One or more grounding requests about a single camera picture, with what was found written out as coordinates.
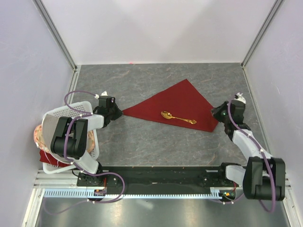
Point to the white slotted cable duct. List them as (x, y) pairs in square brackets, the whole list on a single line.
[(100, 194)]

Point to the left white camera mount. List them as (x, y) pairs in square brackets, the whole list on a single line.
[(97, 96)]

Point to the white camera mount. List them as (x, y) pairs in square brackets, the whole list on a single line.
[(97, 96), (239, 97)]

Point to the red cloth in basket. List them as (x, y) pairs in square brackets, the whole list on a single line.
[(49, 159)]

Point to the patterned plate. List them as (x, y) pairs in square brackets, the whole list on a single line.
[(39, 140)]

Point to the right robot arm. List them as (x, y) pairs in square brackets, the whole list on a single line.
[(264, 176)]

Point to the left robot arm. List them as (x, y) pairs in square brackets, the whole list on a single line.
[(65, 132)]

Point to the right aluminium frame post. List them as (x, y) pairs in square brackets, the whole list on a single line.
[(264, 27)]

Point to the aluminium frame post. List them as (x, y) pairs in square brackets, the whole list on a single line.
[(55, 33), (264, 27)]

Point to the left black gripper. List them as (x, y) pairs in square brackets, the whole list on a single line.
[(119, 112)]

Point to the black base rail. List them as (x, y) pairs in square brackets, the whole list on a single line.
[(201, 176)]

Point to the red cloth napkin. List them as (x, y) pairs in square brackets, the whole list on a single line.
[(179, 105)]

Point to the left aluminium frame post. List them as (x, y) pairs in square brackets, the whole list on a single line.
[(55, 33)]

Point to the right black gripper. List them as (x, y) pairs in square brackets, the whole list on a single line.
[(216, 111)]

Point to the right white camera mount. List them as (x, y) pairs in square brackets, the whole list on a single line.
[(239, 97)]

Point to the white plastic basket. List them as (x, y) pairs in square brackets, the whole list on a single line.
[(89, 161)]

